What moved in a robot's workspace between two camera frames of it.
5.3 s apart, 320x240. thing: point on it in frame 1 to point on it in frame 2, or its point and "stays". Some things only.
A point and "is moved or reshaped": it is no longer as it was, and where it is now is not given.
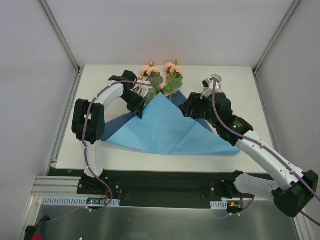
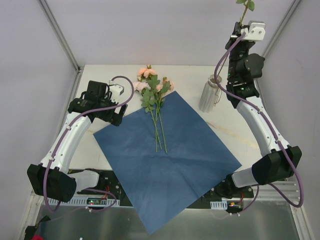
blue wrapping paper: [163, 127] is moved or reshaped
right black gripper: [191, 107] to [236, 35]
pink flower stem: [174, 77] to [248, 3]
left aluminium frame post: [60, 36] stays
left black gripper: [136, 104] to [119, 115]
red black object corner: [30, 230] stays
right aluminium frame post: [275, 36] stays
